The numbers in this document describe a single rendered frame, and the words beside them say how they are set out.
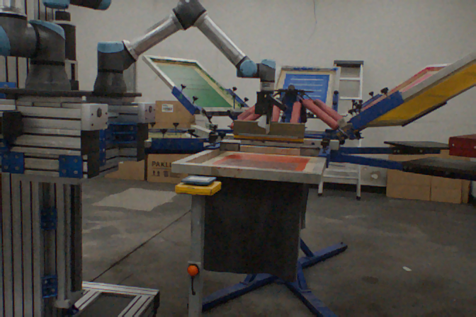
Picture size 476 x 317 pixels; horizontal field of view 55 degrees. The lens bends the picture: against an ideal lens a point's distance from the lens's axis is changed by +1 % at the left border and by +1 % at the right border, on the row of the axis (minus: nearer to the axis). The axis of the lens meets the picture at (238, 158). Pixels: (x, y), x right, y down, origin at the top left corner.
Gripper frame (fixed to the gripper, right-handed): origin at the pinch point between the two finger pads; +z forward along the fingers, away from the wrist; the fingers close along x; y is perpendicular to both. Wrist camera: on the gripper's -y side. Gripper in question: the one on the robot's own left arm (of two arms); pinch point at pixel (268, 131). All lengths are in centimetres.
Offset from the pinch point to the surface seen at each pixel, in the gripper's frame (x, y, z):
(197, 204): 78, 11, 21
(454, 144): -9, -88, 1
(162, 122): -369, 209, 25
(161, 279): -53, 77, 109
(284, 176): 59, -16, 12
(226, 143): 0.5, 21.7, 7.7
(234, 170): 59, 3, 11
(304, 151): 0.5, -18.2, 8.9
